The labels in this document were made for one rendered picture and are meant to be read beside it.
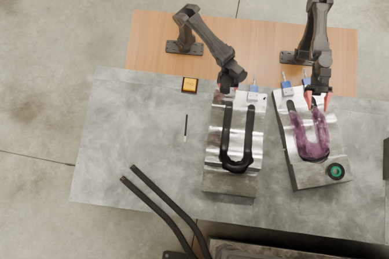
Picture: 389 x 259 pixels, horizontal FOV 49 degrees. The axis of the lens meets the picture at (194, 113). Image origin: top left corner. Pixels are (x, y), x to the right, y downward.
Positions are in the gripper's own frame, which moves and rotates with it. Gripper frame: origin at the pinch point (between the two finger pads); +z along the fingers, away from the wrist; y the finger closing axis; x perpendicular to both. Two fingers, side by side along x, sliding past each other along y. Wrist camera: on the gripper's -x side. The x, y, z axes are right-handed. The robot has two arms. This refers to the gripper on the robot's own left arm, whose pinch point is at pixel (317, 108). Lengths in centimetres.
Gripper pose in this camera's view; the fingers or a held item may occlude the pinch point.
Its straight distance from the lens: 181.5
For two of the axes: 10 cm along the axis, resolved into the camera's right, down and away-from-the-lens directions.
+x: 0.2, 2.3, 9.7
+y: 9.9, 1.0, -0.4
